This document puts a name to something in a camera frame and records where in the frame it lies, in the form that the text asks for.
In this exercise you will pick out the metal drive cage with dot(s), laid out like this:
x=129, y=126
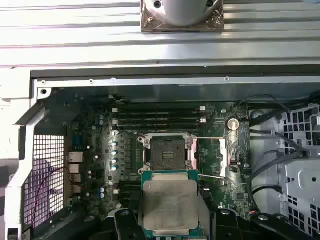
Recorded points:
x=300, y=175

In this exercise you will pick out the green motherboard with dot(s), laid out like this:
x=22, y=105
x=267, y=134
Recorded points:
x=230, y=190

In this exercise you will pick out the silver port block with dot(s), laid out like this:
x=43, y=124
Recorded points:
x=75, y=162

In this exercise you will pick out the black PC case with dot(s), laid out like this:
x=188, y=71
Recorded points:
x=160, y=82

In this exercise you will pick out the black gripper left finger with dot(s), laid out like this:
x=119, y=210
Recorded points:
x=122, y=225

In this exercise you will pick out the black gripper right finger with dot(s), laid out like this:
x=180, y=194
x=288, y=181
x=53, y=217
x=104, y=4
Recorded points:
x=232, y=225

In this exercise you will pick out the CPU with silver top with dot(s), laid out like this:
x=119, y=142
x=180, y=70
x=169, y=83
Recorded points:
x=172, y=202

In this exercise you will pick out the black RAM slot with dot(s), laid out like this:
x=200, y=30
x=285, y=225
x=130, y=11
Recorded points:
x=160, y=120
x=127, y=190
x=127, y=184
x=160, y=109
x=160, y=126
x=160, y=115

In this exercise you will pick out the round coin battery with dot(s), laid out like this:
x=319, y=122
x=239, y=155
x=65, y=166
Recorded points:
x=233, y=124

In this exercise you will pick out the metal socket cover frame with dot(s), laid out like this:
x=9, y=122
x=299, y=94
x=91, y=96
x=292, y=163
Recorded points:
x=224, y=157

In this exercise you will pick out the CPU socket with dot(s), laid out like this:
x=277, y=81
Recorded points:
x=165, y=152

